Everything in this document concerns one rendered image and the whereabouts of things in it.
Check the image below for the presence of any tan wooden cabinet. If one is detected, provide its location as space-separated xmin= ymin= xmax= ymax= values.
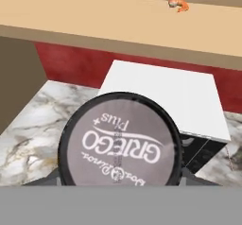
xmin=0 ymin=0 xmax=242 ymax=136

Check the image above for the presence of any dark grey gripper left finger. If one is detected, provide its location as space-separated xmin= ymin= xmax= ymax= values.
xmin=21 ymin=167 xmax=64 ymax=187

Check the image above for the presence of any orange shrimp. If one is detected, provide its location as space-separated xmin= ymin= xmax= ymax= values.
xmin=167 ymin=0 xmax=190 ymax=13

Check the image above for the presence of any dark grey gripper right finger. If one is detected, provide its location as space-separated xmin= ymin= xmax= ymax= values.
xmin=179 ymin=166 xmax=220 ymax=187

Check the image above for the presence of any white microwave with black front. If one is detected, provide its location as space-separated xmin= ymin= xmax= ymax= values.
xmin=97 ymin=60 xmax=233 ymax=177

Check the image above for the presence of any black-rimmed grey-lid yogurt cup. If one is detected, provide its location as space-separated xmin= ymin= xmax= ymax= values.
xmin=58 ymin=91 xmax=183 ymax=187

